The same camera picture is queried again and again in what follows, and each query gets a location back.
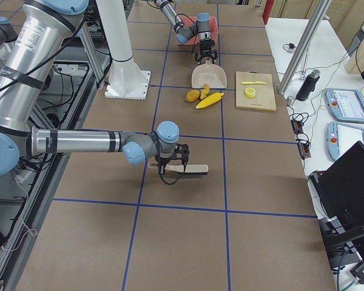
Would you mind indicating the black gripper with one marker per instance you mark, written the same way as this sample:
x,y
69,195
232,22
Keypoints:
x,y
165,159
205,47

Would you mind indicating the beige plastic dustpan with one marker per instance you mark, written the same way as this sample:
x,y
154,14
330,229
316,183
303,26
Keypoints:
x,y
208,73

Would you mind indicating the toy ginger root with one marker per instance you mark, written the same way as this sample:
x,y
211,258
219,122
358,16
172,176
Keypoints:
x,y
204,91

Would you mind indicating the yellow toy corn cob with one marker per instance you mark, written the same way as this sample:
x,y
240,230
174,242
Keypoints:
x,y
209,100

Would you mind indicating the brown toy potato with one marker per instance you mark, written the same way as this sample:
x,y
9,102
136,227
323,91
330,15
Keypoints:
x,y
192,95

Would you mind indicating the pink plastic bin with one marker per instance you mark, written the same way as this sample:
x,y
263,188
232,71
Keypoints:
x,y
213,27

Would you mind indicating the yellow plastic knife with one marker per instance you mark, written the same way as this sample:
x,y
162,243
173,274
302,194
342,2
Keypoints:
x,y
254,83

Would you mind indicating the lemon slices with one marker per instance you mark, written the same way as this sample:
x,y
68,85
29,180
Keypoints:
x,y
250,92

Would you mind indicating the wooden cutting board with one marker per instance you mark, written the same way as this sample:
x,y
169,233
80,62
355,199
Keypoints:
x,y
264,99

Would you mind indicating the black water bottle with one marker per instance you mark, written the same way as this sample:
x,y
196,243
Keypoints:
x,y
308,85

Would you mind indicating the brown paper table mat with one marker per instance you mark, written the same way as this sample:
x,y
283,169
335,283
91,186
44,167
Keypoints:
x,y
247,225

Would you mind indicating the teach pendant tablet far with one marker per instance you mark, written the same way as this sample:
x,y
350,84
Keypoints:
x,y
346,105

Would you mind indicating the teach pendant tablet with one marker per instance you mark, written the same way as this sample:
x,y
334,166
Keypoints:
x,y
346,105
341,137

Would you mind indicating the teach pendant tablet near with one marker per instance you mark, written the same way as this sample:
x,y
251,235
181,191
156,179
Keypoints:
x,y
341,137

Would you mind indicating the black monitor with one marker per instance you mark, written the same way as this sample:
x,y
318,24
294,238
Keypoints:
x,y
341,192

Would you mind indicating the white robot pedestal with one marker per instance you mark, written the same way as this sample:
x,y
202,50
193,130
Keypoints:
x,y
126,80

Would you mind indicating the aluminium frame post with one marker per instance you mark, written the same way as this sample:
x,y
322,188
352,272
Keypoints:
x,y
303,44

